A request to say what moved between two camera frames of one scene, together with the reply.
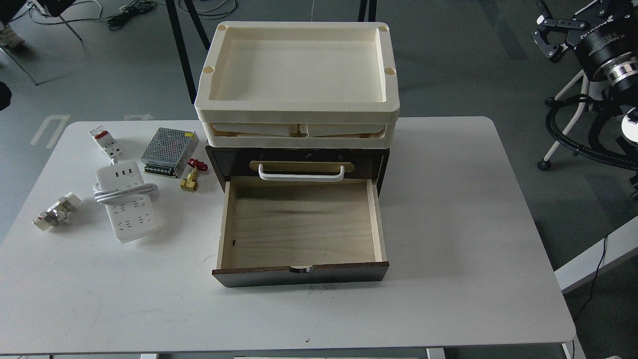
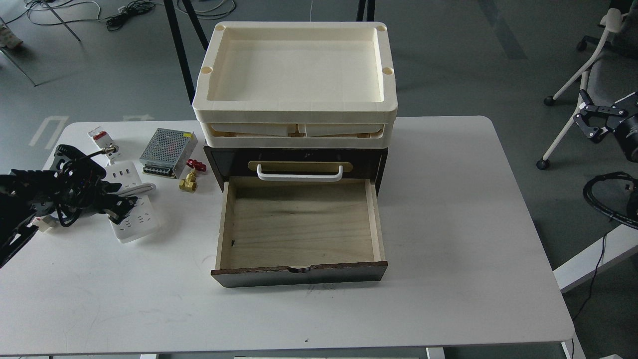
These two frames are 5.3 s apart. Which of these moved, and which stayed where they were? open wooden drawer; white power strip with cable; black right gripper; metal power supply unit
Moved: black right gripper
Stayed: white power strip with cable; open wooden drawer; metal power supply unit
